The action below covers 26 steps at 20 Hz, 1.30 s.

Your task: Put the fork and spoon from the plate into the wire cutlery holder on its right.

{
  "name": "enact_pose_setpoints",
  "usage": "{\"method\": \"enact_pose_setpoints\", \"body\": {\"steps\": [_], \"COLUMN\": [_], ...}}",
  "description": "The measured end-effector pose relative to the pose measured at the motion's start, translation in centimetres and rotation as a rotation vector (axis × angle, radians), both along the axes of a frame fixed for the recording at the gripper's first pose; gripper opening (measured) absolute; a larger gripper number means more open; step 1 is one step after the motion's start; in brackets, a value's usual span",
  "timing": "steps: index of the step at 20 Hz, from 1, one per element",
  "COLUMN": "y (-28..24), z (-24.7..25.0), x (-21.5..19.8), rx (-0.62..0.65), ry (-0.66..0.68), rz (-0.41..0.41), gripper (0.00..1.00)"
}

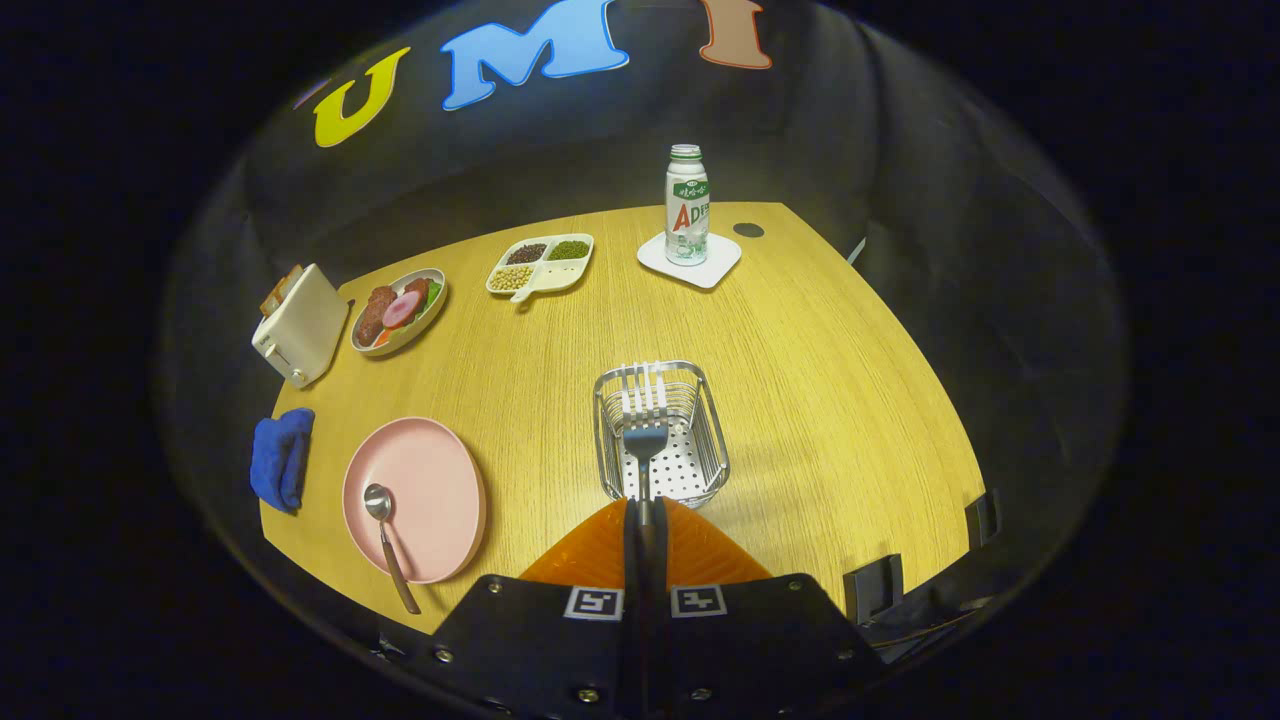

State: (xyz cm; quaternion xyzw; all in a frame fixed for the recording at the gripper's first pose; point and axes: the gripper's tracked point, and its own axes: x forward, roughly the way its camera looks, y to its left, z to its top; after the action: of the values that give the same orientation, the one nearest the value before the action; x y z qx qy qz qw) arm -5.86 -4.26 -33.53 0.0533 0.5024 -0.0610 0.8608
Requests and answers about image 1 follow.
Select white divided dish with beans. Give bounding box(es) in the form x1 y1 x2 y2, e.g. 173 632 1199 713
485 233 595 304

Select brown sausage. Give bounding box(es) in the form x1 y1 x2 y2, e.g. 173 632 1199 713
356 286 397 347

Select white toaster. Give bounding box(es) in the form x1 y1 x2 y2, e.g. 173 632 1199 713
251 263 351 389

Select blue folded cloth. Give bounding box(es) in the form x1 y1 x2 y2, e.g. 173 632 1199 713
249 408 316 515

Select brown toast slices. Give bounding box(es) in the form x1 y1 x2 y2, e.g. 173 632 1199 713
259 264 304 317

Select white square coaster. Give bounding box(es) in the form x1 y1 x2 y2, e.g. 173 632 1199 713
637 231 743 291

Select pink plate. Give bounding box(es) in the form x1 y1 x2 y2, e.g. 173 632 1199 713
342 417 488 585

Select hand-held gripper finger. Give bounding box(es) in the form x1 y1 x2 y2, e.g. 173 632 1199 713
425 497 646 720
641 497 887 720

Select metal fork with wooden handle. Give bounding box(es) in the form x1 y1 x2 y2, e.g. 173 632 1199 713
620 362 669 526

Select white drink bottle green cap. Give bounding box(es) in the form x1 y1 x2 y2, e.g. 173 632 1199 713
665 144 711 267

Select grey bowl with food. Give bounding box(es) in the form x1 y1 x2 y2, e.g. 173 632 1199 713
350 267 448 357

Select metal spoon with wooden handle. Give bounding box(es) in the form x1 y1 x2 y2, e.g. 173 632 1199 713
363 483 422 615

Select metal wire basket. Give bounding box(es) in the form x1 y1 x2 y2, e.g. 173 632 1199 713
593 360 731 509

